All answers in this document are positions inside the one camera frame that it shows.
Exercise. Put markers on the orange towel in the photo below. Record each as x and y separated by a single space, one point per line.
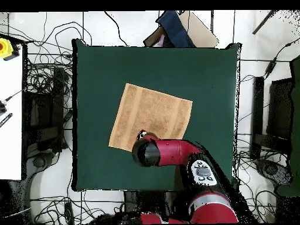
150 114

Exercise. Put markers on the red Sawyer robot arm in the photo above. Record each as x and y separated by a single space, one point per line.
173 152

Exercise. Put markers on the dark green table cloth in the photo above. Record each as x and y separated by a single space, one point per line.
192 70

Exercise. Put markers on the black computer case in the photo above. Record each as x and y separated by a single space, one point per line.
44 112

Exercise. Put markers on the blue cloth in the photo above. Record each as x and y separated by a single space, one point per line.
174 30

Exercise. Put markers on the black bar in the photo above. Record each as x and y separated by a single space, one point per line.
257 112

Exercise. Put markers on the cardboard box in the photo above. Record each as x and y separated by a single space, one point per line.
199 32

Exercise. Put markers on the white desk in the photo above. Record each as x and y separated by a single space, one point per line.
10 140

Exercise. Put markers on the black striped strip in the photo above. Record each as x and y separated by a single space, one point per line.
5 120

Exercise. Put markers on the black box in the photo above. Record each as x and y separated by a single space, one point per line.
280 110

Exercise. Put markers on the yellow emergency stop button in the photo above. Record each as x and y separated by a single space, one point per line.
5 48

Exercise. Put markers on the black rod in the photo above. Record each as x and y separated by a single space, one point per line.
263 23

